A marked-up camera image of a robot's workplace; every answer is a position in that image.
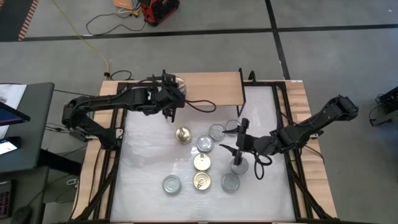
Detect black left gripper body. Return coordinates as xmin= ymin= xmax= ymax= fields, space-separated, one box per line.
xmin=146 ymin=70 xmax=187 ymax=123

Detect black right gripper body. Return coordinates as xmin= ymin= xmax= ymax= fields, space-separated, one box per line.
xmin=232 ymin=117 xmax=276 ymax=166

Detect light tuna can green label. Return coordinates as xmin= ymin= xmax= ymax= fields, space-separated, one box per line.
xmin=224 ymin=119 xmax=243 ymax=134
xmin=196 ymin=134 xmax=215 ymax=154
xmin=221 ymin=173 xmax=241 ymax=193
xmin=161 ymin=174 xmax=182 ymax=195
xmin=230 ymin=156 xmax=249 ymax=175
xmin=208 ymin=123 xmax=226 ymax=142

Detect wooden shelf black metal legs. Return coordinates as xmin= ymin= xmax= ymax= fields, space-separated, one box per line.
xmin=160 ymin=67 xmax=247 ymax=119

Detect red black equipment case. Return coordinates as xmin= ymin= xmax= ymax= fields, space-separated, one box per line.
xmin=138 ymin=0 xmax=180 ymax=27

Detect white work surface sheet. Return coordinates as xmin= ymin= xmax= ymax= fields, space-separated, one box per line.
xmin=110 ymin=85 xmax=296 ymax=222

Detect orange folder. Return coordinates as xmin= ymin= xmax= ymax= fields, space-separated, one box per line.
xmin=113 ymin=0 xmax=135 ymax=11

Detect black desk support beam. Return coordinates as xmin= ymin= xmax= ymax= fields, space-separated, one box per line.
xmin=39 ymin=148 xmax=83 ymax=175

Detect grey desk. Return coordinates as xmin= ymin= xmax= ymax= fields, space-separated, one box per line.
xmin=0 ymin=82 xmax=55 ymax=174

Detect black floor equipment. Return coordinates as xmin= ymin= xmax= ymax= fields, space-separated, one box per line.
xmin=369 ymin=86 xmax=398 ymax=127

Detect white paper sheet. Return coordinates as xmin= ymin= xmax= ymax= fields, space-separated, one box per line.
xmin=0 ymin=83 xmax=27 ymax=139

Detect monitor with blue screen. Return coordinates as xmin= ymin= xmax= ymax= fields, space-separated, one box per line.
xmin=0 ymin=101 xmax=31 ymax=127

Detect grey side table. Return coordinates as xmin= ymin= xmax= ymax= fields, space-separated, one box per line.
xmin=0 ymin=166 xmax=50 ymax=224

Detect black mat orange striped edge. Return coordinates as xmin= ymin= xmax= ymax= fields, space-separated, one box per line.
xmin=0 ymin=0 xmax=40 ymax=42

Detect dark computer mouse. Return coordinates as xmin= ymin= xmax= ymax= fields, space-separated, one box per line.
xmin=11 ymin=205 xmax=34 ymax=224

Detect dark keyboard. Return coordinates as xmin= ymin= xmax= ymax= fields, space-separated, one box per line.
xmin=0 ymin=179 xmax=16 ymax=220

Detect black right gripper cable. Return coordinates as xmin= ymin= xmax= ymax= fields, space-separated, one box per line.
xmin=254 ymin=152 xmax=274 ymax=181

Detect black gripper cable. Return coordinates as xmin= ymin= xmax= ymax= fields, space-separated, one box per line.
xmin=254 ymin=152 xmax=274 ymax=181
xmin=185 ymin=98 xmax=217 ymax=114

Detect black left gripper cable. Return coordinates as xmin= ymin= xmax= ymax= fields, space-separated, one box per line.
xmin=185 ymin=98 xmax=217 ymax=114

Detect black metal table frame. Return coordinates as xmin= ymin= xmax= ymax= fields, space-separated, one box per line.
xmin=70 ymin=70 xmax=336 ymax=224

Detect black cable loop with plug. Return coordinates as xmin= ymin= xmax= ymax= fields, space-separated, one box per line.
xmin=104 ymin=70 xmax=134 ymax=82

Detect yellow hanging cable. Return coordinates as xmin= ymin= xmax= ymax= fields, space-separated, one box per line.
xmin=50 ymin=0 xmax=110 ymax=75

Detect black floor cable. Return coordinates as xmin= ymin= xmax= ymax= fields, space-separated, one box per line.
xmin=85 ymin=11 xmax=147 ymax=36

